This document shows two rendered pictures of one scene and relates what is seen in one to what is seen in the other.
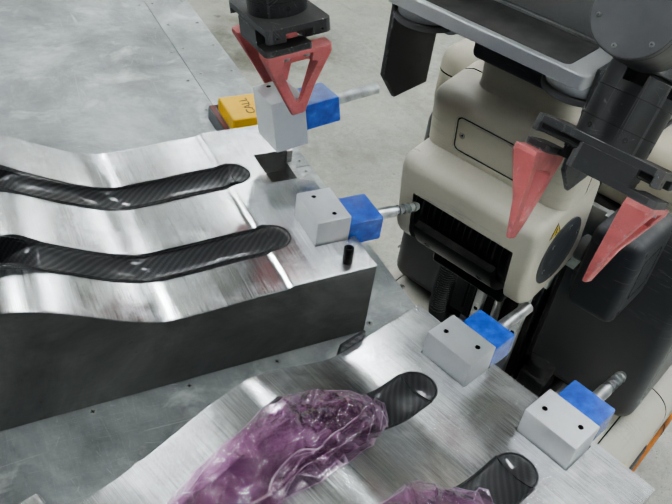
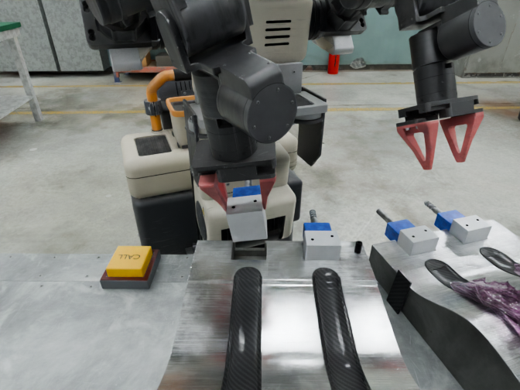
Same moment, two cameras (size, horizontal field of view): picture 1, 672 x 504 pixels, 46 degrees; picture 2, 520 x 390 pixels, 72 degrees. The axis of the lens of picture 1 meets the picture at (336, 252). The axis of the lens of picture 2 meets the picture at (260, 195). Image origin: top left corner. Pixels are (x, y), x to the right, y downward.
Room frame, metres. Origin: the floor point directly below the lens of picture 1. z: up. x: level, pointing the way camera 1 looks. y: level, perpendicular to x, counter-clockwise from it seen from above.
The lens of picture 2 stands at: (0.46, 0.42, 1.25)
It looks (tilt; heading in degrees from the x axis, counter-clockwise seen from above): 31 degrees down; 302
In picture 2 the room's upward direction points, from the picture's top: straight up
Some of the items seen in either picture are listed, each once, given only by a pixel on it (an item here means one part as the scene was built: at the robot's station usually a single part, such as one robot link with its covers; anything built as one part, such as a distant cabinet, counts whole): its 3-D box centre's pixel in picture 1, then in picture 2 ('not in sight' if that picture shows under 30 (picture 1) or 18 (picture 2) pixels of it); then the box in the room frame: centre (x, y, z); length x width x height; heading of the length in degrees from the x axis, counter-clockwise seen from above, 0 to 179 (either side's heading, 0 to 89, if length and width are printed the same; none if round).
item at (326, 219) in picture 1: (363, 217); (316, 232); (0.63, -0.02, 0.89); 0.13 x 0.05 x 0.05; 122
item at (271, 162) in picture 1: (280, 179); (249, 258); (0.70, 0.07, 0.87); 0.05 x 0.05 x 0.04; 32
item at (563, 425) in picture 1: (583, 409); (448, 220); (0.46, -0.23, 0.86); 0.13 x 0.05 x 0.05; 139
